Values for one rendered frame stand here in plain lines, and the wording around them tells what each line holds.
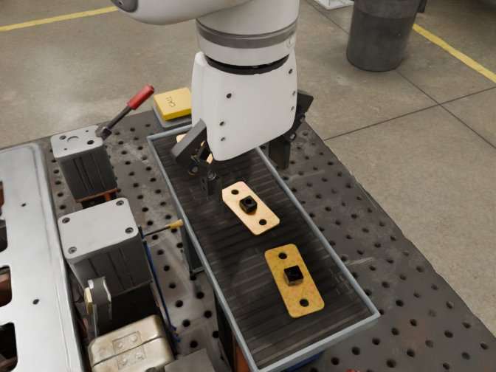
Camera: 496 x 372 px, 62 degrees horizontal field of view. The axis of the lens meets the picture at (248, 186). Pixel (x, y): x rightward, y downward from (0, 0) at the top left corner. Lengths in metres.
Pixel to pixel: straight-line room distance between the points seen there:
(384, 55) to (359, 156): 0.90
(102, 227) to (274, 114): 0.30
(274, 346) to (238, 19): 0.29
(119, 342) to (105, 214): 0.18
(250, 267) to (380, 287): 0.60
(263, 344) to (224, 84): 0.25
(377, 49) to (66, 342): 2.69
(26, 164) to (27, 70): 2.49
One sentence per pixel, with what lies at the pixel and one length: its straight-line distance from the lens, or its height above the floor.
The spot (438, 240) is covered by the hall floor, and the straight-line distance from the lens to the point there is 2.11.
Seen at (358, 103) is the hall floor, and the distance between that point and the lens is 2.76.
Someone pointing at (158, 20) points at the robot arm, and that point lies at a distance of 0.27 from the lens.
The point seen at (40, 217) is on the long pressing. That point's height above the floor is 1.00.
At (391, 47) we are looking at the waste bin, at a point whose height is 0.19.
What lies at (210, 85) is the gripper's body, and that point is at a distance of 0.36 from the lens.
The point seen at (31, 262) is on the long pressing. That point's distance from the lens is 0.74.
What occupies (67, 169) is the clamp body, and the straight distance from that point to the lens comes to 0.82.
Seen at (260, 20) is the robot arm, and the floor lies 1.42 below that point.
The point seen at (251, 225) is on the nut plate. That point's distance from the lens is 0.50.
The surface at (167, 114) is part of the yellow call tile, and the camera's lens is 0.67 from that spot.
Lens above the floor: 1.55
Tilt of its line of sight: 47 degrees down
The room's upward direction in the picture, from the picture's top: straight up
